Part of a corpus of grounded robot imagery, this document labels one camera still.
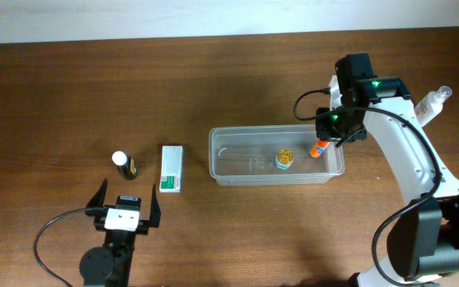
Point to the clear plastic container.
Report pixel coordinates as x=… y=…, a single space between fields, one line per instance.
x=245 y=156

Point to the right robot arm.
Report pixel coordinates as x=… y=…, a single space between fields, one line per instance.
x=419 y=243

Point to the dark bottle white cap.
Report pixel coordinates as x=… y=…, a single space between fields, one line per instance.
x=125 y=165

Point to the small jar gold lid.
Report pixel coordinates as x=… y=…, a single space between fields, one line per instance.
x=284 y=159

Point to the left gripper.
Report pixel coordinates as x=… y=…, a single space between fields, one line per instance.
x=98 y=200

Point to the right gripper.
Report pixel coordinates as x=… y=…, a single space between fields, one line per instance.
x=324 y=132

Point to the orange tube white cap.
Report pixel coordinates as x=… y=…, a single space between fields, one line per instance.
x=318 y=148

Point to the white green medicine box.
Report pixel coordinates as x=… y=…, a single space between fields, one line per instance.
x=171 y=169

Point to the white spray bottle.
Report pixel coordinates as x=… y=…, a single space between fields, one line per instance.
x=431 y=105

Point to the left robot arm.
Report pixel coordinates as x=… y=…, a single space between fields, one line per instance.
x=110 y=264

